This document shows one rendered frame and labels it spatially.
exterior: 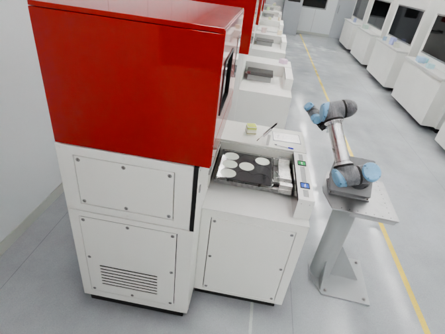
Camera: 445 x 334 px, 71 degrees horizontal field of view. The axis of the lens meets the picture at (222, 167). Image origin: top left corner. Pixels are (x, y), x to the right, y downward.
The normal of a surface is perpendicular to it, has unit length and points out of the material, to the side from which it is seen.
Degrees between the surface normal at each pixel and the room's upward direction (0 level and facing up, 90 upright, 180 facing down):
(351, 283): 0
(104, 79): 90
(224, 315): 0
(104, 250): 90
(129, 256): 90
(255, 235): 90
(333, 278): 0
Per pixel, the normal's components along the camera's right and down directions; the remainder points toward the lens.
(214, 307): 0.11, -0.84
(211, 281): -0.14, 0.52
